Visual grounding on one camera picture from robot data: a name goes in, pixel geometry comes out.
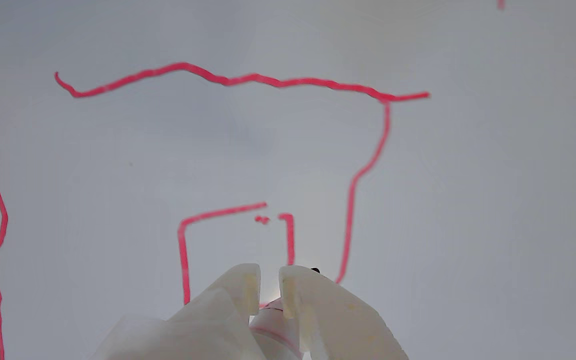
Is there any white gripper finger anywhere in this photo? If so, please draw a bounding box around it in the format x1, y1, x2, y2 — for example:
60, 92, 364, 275
90, 263, 269, 360
278, 265, 410, 360

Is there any red whiteboard marker pen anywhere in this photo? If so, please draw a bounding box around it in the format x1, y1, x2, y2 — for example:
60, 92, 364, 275
249, 266, 322, 360

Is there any white whiteboard with metal frame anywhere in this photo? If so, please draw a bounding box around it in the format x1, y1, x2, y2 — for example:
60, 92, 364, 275
0, 0, 576, 360

